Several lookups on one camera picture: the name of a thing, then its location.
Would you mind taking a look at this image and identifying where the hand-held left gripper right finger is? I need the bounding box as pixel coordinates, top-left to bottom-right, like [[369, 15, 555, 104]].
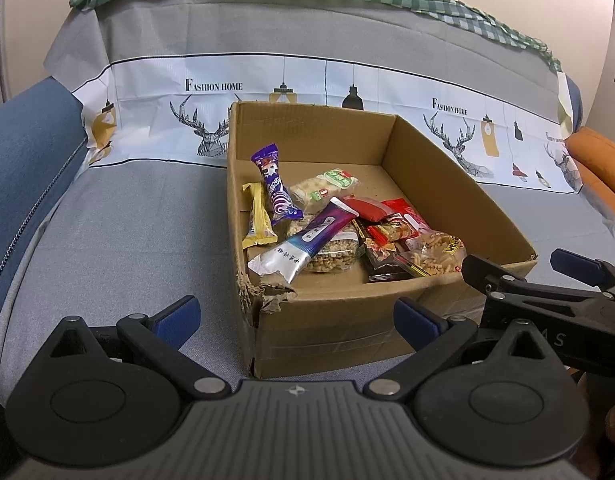
[[362, 297, 561, 402]]

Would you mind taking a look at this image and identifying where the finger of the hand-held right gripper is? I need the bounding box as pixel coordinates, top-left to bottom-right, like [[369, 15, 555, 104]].
[[461, 254, 531, 297], [550, 248, 615, 307]]

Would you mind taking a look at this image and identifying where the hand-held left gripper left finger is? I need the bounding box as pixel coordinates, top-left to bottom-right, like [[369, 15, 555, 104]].
[[34, 296, 233, 402]]

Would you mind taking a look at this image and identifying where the clear packet of golden snacks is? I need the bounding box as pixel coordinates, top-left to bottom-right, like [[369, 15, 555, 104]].
[[405, 230, 467, 277]]

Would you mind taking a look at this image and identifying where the black snack packet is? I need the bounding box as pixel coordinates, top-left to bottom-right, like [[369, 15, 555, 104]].
[[361, 237, 431, 283]]

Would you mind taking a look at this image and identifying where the brown cardboard box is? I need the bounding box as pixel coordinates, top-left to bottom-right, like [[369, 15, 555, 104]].
[[226, 101, 539, 380]]

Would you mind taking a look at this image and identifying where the small red gold candy packet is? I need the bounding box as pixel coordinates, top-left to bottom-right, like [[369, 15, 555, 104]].
[[366, 214, 421, 246]]

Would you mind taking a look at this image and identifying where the clear peanut brittle packet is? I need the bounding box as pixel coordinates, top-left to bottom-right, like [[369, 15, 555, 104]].
[[302, 220, 365, 275]]

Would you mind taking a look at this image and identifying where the dark red snack packet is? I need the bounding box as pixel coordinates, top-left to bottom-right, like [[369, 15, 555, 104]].
[[343, 196, 395, 223]]

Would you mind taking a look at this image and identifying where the yellow snack bar packet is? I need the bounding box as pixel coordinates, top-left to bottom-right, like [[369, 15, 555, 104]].
[[241, 181, 279, 251]]

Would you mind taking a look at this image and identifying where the purple silver long packet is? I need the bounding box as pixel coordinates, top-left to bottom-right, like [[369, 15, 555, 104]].
[[246, 197, 359, 285]]

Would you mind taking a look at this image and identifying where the green white pastry packet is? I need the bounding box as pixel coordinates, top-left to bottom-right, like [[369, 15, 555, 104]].
[[288, 168, 362, 217]]

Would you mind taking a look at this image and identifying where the purple snack packet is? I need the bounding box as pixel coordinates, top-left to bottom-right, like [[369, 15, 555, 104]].
[[250, 144, 304, 223]]

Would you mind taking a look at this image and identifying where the orange cushion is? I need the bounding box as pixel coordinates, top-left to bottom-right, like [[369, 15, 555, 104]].
[[565, 126, 615, 246]]

